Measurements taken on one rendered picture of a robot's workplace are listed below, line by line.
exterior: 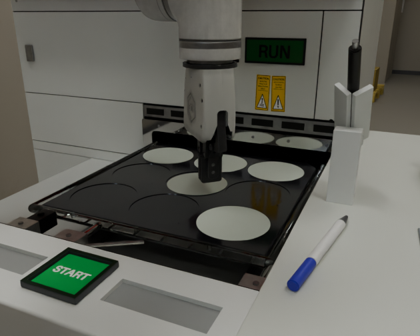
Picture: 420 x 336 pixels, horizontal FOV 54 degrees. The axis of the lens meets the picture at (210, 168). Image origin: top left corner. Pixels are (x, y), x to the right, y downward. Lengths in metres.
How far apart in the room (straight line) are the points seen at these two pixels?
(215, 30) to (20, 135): 2.37
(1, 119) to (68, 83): 1.67
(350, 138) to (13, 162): 2.51
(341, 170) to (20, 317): 0.34
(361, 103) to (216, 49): 0.19
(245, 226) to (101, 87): 0.59
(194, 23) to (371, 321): 0.39
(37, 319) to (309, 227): 0.26
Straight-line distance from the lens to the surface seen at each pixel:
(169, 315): 0.33
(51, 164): 1.21
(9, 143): 2.79
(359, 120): 0.48
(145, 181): 0.72
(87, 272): 0.37
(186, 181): 0.71
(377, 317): 0.33
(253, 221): 0.58
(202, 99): 0.55
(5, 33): 2.76
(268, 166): 0.78
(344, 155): 0.47
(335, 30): 0.81
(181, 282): 0.35
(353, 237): 0.43
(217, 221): 0.57
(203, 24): 0.54
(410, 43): 9.66
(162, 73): 0.93
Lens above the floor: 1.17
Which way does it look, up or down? 20 degrees down
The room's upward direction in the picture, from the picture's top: straight up
